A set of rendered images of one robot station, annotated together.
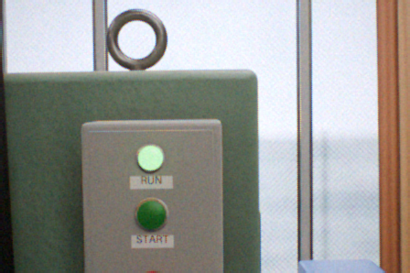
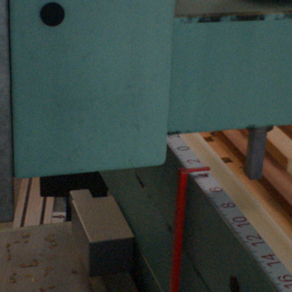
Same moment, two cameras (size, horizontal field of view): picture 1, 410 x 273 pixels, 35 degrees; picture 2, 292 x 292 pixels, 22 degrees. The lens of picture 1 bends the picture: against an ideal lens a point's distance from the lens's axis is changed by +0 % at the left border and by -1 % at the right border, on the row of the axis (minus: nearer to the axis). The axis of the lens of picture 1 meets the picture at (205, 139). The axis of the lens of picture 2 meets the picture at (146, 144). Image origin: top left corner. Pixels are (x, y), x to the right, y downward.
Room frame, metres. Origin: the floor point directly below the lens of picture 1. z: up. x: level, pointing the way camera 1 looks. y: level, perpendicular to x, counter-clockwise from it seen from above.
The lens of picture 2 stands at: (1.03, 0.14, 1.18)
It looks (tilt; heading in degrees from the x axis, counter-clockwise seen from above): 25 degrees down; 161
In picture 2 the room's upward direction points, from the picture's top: 3 degrees clockwise
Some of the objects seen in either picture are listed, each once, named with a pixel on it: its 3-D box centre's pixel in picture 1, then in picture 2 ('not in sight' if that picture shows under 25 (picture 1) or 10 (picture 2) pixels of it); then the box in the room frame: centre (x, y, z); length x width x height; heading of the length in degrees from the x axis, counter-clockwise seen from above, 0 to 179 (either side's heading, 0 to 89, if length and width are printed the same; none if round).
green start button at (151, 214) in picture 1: (151, 214); not in sight; (0.45, 0.04, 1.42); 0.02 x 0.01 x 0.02; 89
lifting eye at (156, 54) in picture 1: (136, 42); not in sight; (0.62, 0.06, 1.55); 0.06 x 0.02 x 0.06; 89
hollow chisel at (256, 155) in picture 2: not in sight; (256, 141); (0.63, 0.35, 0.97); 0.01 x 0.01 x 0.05; 89
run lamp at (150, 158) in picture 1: (150, 158); not in sight; (0.45, 0.04, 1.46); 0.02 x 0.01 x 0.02; 89
